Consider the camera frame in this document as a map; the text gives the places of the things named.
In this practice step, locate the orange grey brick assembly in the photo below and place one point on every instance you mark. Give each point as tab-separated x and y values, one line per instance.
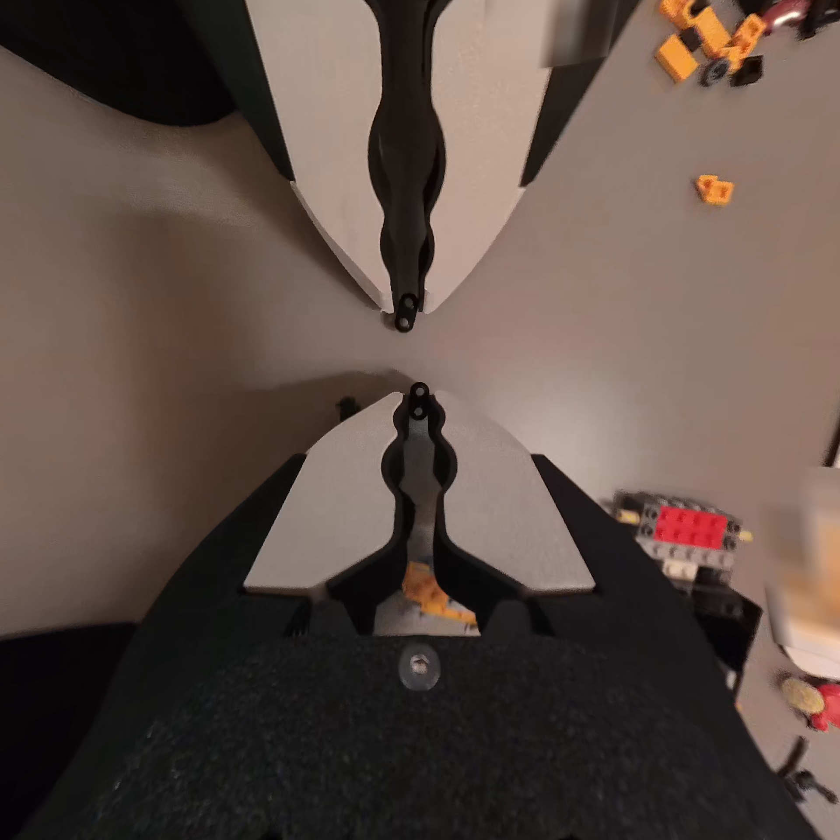
426	590

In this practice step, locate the small orange brick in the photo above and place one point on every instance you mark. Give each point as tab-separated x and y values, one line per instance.
714	190

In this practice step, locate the grey desk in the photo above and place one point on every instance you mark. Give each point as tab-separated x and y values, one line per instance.
623	328

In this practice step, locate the red toy minifigure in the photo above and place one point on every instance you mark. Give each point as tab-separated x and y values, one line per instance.
830	712

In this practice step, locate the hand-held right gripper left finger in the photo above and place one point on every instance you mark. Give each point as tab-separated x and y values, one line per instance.
328	518

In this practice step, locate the long black orange brick strip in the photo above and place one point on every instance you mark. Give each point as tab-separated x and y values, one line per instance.
346	407

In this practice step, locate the black hinge brick piece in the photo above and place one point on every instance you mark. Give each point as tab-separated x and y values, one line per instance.
804	781

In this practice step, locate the pile of small loose bricks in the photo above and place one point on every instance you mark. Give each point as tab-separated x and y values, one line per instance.
676	56

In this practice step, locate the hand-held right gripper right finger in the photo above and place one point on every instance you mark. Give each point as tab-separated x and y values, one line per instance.
512	518

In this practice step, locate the black brick car chassis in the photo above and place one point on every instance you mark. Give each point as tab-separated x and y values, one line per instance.
689	525

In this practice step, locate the black knobbly brick piece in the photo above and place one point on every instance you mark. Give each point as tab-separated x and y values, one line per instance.
405	313
418	400

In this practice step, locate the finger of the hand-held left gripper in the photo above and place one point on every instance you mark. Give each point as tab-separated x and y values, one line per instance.
315	131
485	144

